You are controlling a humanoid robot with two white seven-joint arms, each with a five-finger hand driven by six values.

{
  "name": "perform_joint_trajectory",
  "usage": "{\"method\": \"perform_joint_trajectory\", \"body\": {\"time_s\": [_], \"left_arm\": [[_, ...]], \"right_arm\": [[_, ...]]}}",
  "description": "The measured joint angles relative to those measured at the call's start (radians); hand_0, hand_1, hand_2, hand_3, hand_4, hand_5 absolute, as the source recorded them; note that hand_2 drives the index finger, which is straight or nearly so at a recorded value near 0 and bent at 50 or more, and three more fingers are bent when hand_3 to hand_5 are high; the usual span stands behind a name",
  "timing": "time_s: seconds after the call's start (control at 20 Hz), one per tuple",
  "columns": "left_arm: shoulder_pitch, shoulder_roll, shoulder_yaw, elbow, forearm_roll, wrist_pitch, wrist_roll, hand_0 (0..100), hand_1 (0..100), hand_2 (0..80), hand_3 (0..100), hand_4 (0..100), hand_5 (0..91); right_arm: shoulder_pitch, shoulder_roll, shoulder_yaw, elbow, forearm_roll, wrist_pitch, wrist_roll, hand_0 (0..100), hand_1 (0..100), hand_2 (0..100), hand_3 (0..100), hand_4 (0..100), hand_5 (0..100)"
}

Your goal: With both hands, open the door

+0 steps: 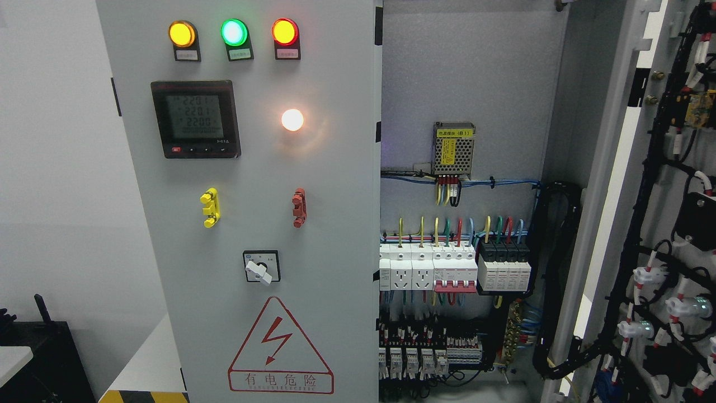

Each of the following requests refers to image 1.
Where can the yellow indicator lamp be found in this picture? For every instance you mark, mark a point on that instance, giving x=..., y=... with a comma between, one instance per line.
x=182, y=34

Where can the grey cabinet door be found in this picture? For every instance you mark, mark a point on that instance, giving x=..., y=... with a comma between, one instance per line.
x=331, y=73
x=636, y=310

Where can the yellow test terminal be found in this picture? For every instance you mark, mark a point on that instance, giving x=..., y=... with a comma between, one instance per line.
x=211, y=207

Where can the metal mesh power supply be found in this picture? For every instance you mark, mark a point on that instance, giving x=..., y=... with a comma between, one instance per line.
x=453, y=147

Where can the black digital power meter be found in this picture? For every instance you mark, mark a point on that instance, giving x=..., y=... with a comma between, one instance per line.
x=197, y=119

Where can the red indicator lamp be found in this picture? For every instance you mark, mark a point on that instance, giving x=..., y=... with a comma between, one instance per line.
x=285, y=32

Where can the green indicator lamp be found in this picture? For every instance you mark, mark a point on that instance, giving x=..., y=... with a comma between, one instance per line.
x=234, y=32

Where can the white glowing indicator lamp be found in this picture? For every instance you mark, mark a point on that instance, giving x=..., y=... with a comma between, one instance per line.
x=292, y=119

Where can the black equipment case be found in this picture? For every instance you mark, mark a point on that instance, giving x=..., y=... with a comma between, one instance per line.
x=55, y=372

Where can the white rotary selector switch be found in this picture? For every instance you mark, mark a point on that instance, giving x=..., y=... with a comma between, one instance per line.
x=262, y=266

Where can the red test terminal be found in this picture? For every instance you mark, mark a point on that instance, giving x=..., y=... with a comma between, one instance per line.
x=299, y=207

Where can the black relay terminal row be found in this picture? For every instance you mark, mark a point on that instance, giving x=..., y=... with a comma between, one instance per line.
x=422, y=349

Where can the black white surge protector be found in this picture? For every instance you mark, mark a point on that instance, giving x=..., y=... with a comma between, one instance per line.
x=503, y=268

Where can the white socket breaker row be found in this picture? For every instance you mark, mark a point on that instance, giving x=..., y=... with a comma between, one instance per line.
x=451, y=268

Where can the red electric hazard warning sticker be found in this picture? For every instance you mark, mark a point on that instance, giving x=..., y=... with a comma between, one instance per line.
x=277, y=356

